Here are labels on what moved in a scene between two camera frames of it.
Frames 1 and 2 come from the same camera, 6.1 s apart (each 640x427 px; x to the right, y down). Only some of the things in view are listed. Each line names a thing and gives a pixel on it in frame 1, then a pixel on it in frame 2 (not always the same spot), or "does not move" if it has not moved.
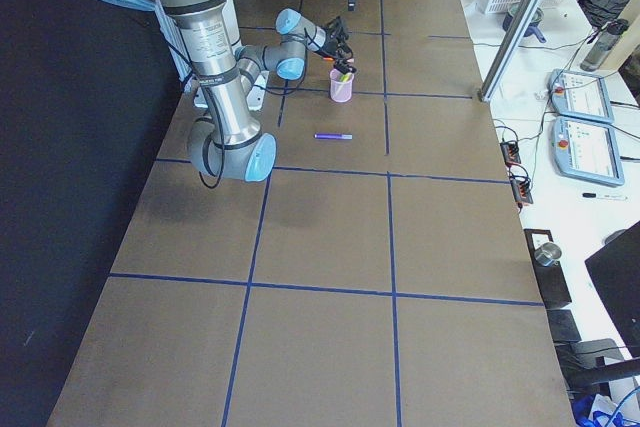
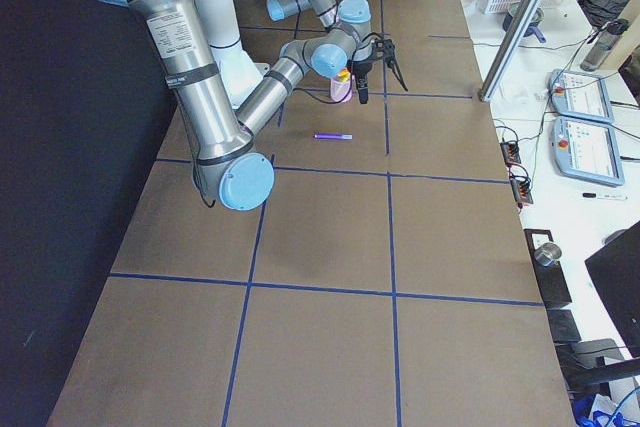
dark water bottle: (604, 44) does not move
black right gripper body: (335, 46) -> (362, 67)
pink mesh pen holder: (340, 91) does not move
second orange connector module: (521, 190) does not move
